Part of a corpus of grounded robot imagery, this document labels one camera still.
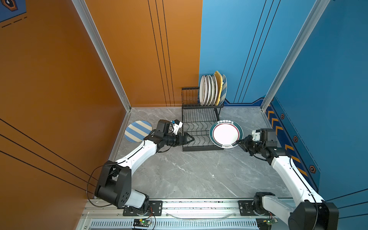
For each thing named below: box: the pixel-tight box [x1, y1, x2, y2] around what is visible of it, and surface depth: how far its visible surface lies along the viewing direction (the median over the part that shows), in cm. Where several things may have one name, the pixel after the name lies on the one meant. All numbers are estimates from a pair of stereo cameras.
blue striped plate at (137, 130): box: [124, 120, 153, 143], surface depth 110 cm
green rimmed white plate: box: [209, 119, 244, 149], surface depth 88 cm
